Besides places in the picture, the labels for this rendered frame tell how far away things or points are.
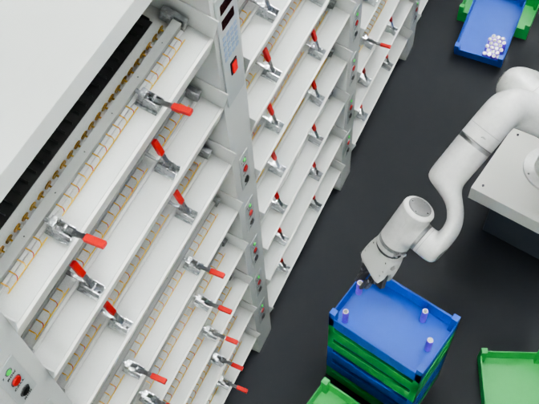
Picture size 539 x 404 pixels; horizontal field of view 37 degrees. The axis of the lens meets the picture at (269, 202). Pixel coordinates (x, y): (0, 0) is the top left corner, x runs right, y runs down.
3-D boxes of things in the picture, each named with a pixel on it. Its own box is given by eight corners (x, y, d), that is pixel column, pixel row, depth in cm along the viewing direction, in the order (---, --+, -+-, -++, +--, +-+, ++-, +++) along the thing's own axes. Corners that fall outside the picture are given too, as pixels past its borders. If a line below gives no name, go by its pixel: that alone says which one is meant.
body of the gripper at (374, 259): (412, 258, 206) (392, 282, 214) (394, 227, 211) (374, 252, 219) (390, 262, 202) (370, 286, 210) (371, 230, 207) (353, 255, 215)
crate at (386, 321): (456, 328, 226) (461, 317, 219) (419, 384, 218) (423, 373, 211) (366, 272, 236) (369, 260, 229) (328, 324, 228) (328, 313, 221)
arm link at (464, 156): (515, 171, 196) (435, 264, 204) (464, 131, 199) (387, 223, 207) (513, 172, 187) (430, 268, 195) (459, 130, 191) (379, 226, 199)
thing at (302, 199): (338, 145, 276) (352, 125, 264) (263, 290, 248) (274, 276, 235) (287, 116, 276) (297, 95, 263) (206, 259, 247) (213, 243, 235)
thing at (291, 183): (341, 110, 259) (354, 86, 247) (260, 261, 231) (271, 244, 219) (285, 79, 259) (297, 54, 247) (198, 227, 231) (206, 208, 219)
